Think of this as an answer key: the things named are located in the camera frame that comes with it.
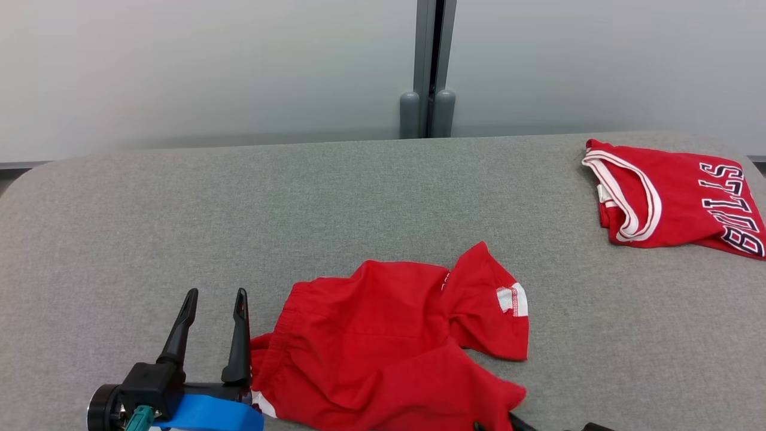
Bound grey vertical partition frame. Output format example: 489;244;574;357
413;0;458;138

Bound left cable teal connector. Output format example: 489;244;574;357
123;405;155;431

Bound red white basketball jersey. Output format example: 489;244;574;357
582;139;766;260

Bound grey cylindrical post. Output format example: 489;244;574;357
432;90;457;138
399;91;421;139

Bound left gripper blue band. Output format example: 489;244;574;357
87;288;264;431

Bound red shorts white stripe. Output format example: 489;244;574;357
248;241;530;431

